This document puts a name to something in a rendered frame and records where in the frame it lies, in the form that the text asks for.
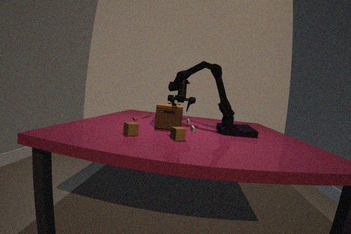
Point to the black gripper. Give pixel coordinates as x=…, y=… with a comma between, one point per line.
x=181, y=96

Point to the small brown cardboard box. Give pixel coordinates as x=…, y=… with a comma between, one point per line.
x=131, y=128
x=178, y=133

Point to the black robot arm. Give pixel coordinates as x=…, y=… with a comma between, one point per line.
x=224, y=106

